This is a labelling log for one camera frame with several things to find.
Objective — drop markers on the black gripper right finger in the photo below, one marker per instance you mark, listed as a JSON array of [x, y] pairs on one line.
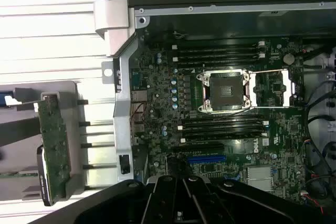
[[202, 203]]

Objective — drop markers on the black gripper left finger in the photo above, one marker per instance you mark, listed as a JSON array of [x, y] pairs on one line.
[[160, 200]]

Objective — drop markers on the blue expansion slot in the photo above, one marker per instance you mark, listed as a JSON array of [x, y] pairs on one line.
[[207, 159]]

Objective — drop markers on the silver chipset heatsink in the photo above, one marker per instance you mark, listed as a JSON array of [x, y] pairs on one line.
[[260, 179]]

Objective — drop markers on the black RAM slot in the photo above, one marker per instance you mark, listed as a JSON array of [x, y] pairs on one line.
[[218, 52], [218, 58], [218, 46], [218, 64], [223, 132], [223, 126], [223, 120]]

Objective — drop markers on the silver USB port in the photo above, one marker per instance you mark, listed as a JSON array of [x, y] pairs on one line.
[[138, 125], [138, 109]]

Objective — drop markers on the grey parts rack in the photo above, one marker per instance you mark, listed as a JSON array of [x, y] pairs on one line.
[[74, 182]]

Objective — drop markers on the dark grey PC case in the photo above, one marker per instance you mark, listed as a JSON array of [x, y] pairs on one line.
[[123, 103]]

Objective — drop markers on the silver network port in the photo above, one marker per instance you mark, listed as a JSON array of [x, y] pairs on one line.
[[138, 96]]

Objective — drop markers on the CPU socket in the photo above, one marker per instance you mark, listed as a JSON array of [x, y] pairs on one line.
[[224, 93]]

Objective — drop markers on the green motherboard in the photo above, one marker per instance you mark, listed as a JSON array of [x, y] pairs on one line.
[[162, 82]]

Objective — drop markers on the metal socket cover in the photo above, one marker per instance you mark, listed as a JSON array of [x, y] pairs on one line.
[[288, 90]]

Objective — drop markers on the silver coin battery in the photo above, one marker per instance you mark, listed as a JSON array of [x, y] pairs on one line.
[[288, 58]]

